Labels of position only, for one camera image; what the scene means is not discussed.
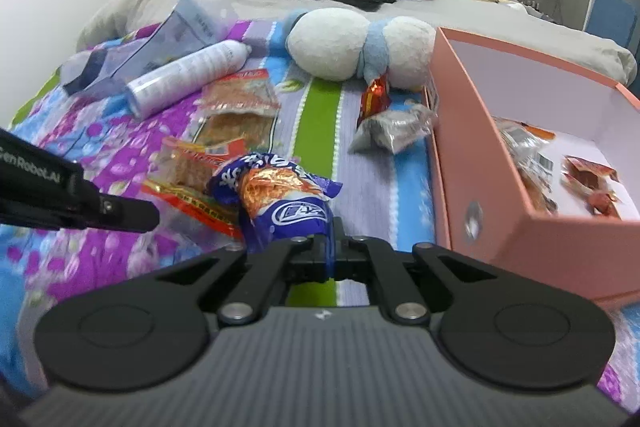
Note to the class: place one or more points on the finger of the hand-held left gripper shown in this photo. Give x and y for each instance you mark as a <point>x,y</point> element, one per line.
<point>130,214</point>

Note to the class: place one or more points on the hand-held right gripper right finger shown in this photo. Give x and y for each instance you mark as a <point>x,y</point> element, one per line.
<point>350,264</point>

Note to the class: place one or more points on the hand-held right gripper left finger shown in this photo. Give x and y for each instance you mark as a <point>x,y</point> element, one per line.
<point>305,264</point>

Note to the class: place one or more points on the blue and orange snack packet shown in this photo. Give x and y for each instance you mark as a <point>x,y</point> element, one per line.
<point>280,202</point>

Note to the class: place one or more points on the clear red bordered snack packet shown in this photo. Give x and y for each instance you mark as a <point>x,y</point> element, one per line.
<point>190,177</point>

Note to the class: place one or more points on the clear red label snack packet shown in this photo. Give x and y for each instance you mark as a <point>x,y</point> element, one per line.
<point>240,94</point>
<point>235,129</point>

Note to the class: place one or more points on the silver snack packet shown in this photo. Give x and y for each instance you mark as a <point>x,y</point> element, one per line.
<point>390,129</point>

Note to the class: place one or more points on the pink cardboard box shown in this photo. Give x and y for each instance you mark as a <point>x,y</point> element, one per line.
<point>460,147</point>

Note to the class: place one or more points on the red foil snack packet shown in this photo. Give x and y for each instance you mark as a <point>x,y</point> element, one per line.
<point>372,99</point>

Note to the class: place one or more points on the white label snack packet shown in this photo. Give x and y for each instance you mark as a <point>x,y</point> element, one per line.
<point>525,167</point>

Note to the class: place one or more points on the floral bedsheet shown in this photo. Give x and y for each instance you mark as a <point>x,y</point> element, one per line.
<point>100,132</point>

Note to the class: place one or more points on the white spray bottle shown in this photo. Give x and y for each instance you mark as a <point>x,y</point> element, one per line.
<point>185,74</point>

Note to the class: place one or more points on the clear plastic bag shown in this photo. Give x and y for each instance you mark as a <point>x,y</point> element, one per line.
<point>190,22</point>

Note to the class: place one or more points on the white and blue plush toy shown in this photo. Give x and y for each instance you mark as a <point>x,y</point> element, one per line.
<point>330,42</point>

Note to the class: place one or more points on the grey duvet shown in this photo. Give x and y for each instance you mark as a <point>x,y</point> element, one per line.
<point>500,27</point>

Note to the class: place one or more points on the row of small bottles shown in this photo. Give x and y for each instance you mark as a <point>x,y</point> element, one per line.
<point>531,3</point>

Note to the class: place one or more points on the blue board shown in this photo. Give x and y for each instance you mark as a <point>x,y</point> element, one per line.
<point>610,32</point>

